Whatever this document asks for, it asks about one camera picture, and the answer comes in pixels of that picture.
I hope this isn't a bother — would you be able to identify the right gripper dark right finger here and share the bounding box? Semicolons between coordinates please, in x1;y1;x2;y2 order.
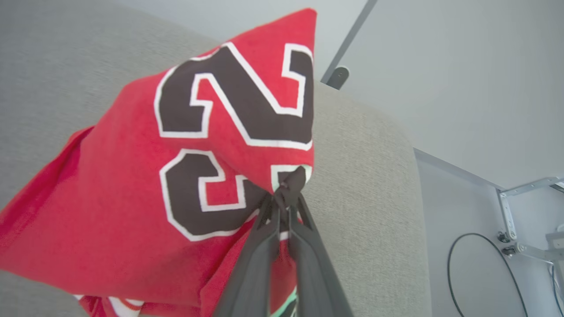
287;195;353;317

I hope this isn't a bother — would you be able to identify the pale blue floor cable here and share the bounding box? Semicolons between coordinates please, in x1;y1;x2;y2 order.
549;262;564;317

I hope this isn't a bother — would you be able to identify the thin black floor cable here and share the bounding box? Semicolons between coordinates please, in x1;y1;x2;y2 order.
447;233;529;317

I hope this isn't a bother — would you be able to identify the grey fabric sofa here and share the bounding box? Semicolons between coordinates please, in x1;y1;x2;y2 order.
0;0;432;317

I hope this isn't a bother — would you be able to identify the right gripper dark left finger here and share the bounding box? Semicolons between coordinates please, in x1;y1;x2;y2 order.
213;195;281;317

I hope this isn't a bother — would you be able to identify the dark grey metal post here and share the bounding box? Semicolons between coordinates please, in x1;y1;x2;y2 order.
320;0;378;91

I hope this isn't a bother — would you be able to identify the silver metal bracket frame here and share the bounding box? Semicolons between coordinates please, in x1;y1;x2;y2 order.
497;176;564;265

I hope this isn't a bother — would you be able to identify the red white jersey shirt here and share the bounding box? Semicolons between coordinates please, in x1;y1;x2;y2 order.
0;8;318;317

